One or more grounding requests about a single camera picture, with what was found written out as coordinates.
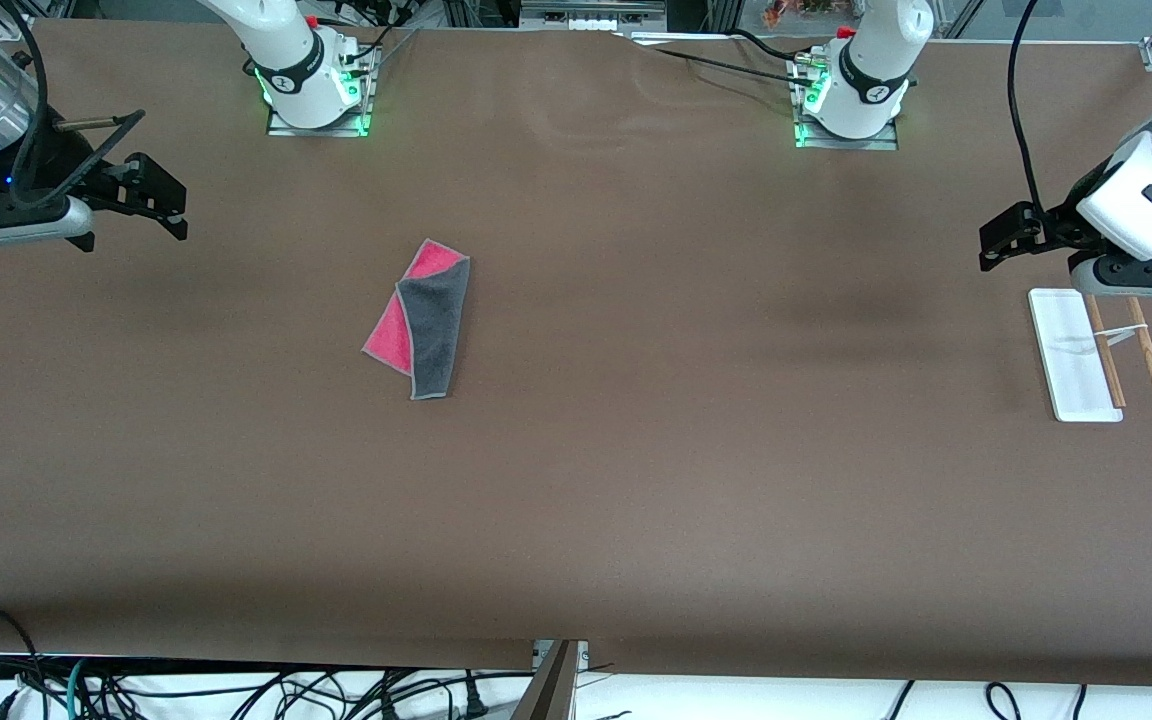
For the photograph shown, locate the pink and grey towel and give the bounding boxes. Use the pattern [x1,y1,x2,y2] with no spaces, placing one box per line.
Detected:
[362,238,472,401]

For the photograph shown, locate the orange red object behind table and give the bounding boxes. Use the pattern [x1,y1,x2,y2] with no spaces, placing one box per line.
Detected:
[762,0,862,27]

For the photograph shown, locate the brown table cover sheet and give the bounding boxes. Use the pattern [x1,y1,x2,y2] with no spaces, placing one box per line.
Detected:
[0,18,1152,689]

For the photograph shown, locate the white device behind table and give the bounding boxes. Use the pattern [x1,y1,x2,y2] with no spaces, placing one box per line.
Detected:
[519,0,668,33]

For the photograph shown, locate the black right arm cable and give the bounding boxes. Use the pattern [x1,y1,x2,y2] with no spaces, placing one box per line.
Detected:
[0,0,148,208]

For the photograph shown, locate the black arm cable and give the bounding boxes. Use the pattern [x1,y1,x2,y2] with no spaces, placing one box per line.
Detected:
[0,0,148,208]
[1007,0,1049,216]

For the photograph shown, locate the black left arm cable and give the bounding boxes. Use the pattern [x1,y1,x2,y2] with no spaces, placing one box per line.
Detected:
[1007,0,1049,216]

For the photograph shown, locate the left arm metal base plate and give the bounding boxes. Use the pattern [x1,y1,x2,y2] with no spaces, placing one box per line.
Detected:
[792,50,900,152]

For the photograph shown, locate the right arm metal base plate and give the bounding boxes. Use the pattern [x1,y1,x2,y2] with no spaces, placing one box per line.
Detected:
[266,40,377,138]

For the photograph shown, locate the black cable on table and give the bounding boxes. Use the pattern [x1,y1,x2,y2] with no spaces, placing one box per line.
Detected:
[726,28,817,63]
[626,35,822,89]

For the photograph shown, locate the teal floor cable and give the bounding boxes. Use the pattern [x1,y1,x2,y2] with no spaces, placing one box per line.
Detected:
[64,657,99,720]

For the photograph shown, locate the tangled black floor cables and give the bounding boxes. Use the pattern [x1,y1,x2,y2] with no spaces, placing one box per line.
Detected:
[86,668,537,720]

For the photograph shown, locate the brown table post with bracket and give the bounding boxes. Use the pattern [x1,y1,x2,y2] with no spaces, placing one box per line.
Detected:
[510,640,590,720]

